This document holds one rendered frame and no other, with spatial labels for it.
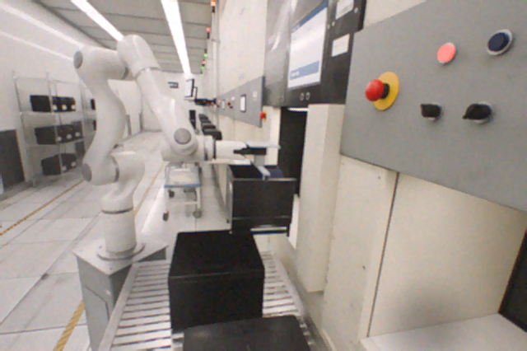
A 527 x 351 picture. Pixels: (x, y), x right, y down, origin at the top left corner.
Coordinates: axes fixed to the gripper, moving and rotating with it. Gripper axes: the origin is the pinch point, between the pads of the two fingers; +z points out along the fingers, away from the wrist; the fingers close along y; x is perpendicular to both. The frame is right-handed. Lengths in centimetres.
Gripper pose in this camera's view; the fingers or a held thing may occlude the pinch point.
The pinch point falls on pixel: (259, 149)
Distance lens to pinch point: 89.2
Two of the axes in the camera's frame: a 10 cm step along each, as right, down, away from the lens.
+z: 9.8, -0.1, 2.2
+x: 0.4, -9.6, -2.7
